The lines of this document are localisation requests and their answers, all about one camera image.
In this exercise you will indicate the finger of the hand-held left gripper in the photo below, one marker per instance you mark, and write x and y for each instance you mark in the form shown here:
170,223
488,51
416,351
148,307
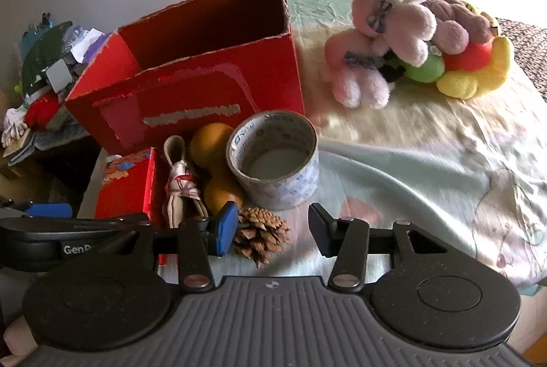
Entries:
49,209

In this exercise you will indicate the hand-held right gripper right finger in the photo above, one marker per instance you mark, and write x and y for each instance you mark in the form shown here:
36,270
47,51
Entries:
322,232

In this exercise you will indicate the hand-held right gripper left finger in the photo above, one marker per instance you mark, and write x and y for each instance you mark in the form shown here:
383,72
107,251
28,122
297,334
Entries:
224,228

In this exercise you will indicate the brown pine cone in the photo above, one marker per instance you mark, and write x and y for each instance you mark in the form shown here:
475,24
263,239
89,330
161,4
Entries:
260,236

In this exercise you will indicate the cloth doll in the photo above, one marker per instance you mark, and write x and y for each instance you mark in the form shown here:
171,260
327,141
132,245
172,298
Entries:
181,187

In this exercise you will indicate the clear tape roll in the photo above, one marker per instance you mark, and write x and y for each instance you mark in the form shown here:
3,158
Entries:
277,174

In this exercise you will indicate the yellow gourd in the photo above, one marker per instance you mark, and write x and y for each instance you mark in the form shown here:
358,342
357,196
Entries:
211,153

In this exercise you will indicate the small red patterned box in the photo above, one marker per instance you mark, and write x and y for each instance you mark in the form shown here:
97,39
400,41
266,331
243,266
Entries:
126,187

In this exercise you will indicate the red cardboard box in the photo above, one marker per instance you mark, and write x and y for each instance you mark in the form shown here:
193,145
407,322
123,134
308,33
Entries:
205,93

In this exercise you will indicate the blue patterned cloth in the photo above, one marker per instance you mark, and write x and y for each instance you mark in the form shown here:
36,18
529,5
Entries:
60,136

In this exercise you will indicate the red plush item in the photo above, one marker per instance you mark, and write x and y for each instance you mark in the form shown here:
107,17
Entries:
42,112

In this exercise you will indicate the small white box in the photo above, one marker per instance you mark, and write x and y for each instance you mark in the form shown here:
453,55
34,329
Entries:
57,75

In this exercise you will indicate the green cloth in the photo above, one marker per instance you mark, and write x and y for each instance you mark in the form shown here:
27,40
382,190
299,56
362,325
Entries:
40,50

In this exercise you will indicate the purple tissue pack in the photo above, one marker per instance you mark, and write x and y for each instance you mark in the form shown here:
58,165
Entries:
96,48

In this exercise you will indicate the pink plush rabbit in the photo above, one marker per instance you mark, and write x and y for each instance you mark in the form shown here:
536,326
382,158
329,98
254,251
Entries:
397,18
357,67

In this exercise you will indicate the black clip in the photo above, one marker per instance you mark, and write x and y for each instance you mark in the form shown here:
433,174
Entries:
46,20

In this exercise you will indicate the purple plush toy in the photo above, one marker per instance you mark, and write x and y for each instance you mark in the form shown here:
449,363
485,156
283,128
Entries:
457,25

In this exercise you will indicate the dark patterned blanket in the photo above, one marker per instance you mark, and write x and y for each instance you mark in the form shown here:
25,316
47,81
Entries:
527,50

